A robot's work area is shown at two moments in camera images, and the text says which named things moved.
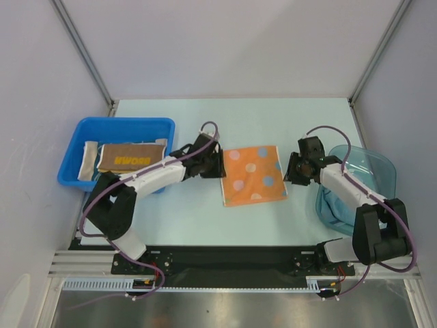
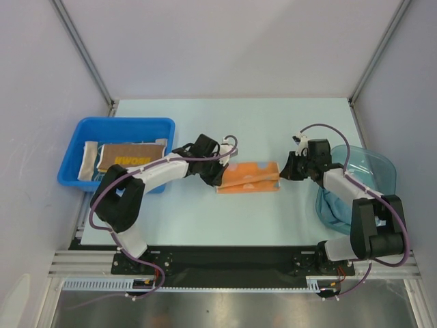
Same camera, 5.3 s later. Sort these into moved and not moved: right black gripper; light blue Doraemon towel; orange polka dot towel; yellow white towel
Moved: orange polka dot towel
Not moved: light blue Doraemon towel; yellow white towel; right black gripper
